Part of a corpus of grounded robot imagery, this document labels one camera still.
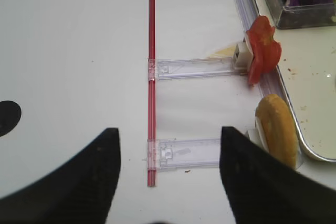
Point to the yellow cheese slice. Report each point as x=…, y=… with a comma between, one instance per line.
x=224, y=52

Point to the metal tray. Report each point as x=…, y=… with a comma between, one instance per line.
x=306, y=72

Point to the white bun pusher block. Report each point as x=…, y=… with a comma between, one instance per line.
x=257, y=135

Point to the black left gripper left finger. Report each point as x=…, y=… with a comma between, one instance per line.
x=79, y=191

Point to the red tomato slices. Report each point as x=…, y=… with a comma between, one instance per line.
x=266, y=51

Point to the left bun half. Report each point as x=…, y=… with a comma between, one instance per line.
x=279, y=129

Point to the white tomato pusher block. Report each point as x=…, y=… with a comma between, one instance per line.
x=243, y=56

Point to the left red acrylic rail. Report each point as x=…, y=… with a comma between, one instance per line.
x=151, y=170

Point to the clear divider near tomato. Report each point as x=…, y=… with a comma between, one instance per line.
x=192, y=68

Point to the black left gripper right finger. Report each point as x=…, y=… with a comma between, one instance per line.
x=261, y=189

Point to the clear divider near bun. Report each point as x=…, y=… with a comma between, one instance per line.
x=171, y=154

